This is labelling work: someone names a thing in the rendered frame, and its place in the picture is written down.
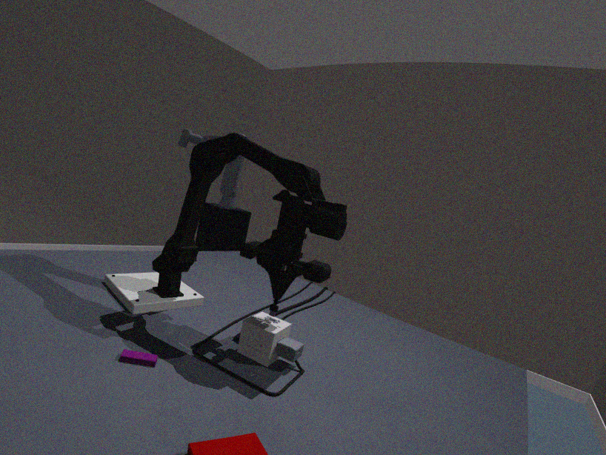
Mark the purple rectangular block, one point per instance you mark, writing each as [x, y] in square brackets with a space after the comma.
[139, 358]

